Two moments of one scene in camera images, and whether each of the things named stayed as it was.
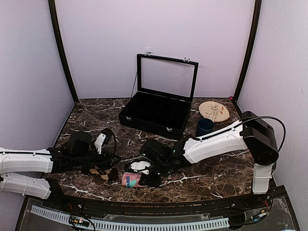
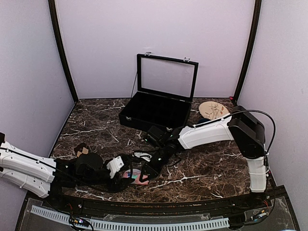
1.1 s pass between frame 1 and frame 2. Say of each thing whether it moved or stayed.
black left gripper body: moved
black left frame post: stayed
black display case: stayed
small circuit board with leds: stayed
